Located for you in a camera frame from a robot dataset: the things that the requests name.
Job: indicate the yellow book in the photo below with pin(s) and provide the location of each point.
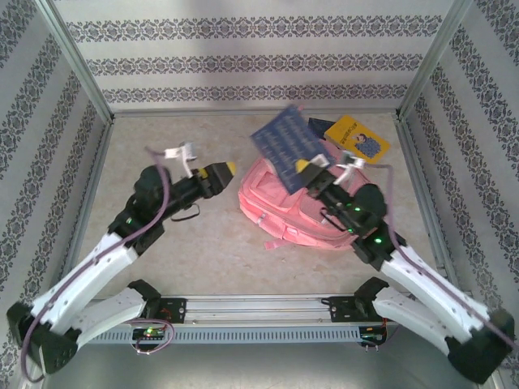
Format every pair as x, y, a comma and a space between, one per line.
357, 138

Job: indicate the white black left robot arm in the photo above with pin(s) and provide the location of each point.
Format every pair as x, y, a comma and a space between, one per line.
81, 283

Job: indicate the blue book with white text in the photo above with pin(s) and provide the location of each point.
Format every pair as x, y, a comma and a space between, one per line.
288, 146

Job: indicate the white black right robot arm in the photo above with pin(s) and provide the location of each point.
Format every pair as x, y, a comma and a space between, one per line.
425, 283

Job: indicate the aluminium frame post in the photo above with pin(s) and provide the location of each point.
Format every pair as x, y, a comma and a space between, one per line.
79, 61
431, 61

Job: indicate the grey metal sheet panel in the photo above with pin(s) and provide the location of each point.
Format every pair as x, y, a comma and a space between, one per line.
259, 368

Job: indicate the aluminium frame side bar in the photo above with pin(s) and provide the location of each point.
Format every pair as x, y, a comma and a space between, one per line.
430, 202
87, 202

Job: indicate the dark navy floral book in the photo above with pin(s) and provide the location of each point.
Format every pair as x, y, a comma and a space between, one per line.
320, 126

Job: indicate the aluminium mounting rail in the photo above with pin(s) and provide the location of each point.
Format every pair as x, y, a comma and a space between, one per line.
259, 310

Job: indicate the pink student backpack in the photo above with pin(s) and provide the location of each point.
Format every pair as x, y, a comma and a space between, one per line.
300, 219

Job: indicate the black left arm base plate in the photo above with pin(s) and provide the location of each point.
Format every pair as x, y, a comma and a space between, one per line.
178, 310

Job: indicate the aluminium frame cross bar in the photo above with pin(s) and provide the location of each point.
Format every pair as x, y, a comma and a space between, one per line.
182, 113

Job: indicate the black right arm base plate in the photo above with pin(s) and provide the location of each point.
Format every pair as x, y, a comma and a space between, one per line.
340, 310

